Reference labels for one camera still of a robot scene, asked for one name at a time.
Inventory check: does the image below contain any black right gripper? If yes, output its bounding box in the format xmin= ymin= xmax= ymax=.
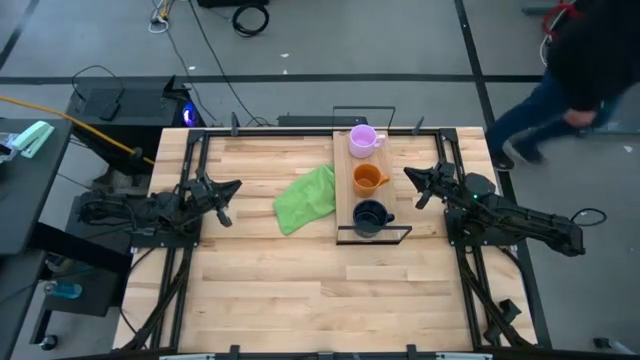
xmin=403 ymin=161 xmax=469 ymax=211

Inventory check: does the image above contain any green microfibre cloth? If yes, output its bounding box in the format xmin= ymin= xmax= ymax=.
xmin=272 ymin=163 xmax=337 ymax=237

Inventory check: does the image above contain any black mug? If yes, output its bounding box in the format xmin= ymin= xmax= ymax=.
xmin=352 ymin=199 xmax=396 ymax=239

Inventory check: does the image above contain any black floor box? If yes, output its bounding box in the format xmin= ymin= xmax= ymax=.
xmin=197 ymin=0 xmax=271 ymax=9

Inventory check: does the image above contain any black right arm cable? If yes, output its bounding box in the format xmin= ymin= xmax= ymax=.
xmin=569 ymin=207 xmax=609 ymax=227

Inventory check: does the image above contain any person's hand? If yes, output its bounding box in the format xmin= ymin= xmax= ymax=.
xmin=563 ymin=108 xmax=599 ymax=129

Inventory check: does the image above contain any pink mug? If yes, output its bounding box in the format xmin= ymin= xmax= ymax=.
xmin=348 ymin=124 xmax=387 ymax=160

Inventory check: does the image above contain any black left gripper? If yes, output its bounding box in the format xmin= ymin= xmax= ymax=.
xmin=187 ymin=168 xmax=243 ymax=229

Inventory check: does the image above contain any walking person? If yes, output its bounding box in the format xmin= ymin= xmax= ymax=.
xmin=485 ymin=0 xmax=640 ymax=173

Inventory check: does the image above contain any orange yellow floor cable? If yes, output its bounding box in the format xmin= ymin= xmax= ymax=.
xmin=0 ymin=94 xmax=156 ymax=166

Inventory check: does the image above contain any grey floor bracket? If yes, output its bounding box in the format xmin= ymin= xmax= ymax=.
xmin=593 ymin=337 xmax=637 ymax=356

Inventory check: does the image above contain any white cable bundle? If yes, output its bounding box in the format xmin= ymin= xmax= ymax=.
xmin=148 ymin=0 xmax=176 ymax=35

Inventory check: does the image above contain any orange mug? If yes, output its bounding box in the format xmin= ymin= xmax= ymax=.
xmin=352 ymin=162 xmax=392 ymax=198

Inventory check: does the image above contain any black desk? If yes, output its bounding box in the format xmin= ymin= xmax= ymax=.
xmin=0 ymin=117 xmax=76 ymax=256

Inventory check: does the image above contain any wooden shelf with black frame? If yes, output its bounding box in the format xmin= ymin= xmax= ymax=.
xmin=331 ymin=105 xmax=414 ymax=246

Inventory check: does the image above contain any black flat box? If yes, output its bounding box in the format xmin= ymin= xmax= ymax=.
xmin=277 ymin=114 xmax=370 ymax=129

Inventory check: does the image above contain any black coiled cable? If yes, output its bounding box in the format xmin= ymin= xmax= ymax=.
xmin=231 ymin=3 xmax=271 ymax=39

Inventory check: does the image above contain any black computer case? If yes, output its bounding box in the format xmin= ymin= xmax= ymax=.
xmin=66 ymin=74 xmax=206 ymax=177

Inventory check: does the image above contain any long black floor cable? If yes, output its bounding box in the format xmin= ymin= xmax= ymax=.
xmin=187 ymin=0 xmax=274 ymax=127

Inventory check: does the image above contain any mint green stapler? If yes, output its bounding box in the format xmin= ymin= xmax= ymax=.
xmin=10 ymin=119 xmax=56 ymax=160

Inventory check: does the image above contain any black side platform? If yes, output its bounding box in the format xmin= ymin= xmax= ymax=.
xmin=29 ymin=193 xmax=169 ymax=347

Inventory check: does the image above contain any grey stand foot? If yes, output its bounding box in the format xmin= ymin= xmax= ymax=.
xmin=597 ymin=119 xmax=640 ymax=135

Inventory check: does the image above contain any black aluminium table frame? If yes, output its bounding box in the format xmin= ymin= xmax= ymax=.
xmin=119 ymin=126 xmax=554 ymax=360

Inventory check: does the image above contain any blue bottle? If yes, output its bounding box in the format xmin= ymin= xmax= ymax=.
xmin=43 ymin=279 xmax=84 ymax=300

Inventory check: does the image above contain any red and black cart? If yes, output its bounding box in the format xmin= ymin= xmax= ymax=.
xmin=542 ymin=0 xmax=584 ymax=39

